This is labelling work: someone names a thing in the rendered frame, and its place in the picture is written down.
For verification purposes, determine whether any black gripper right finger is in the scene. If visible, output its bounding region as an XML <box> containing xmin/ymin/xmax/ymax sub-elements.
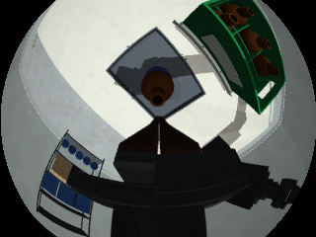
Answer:
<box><xmin>159</xmin><ymin>116</ymin><xmax>201</xmax><ymax>154</ymax></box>

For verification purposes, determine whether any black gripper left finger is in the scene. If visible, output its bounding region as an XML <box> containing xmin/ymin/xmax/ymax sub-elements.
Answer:
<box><xmin>117</xmin><ymin>116</ymin><xmax>159</xmax><ymax>154</ymax></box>

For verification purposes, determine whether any green crate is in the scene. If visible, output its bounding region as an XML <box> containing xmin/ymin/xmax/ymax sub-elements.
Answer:
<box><xmin>183</xmin><ymin>0</ymin><xmax>285</xmax><ymax>115</ymax></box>

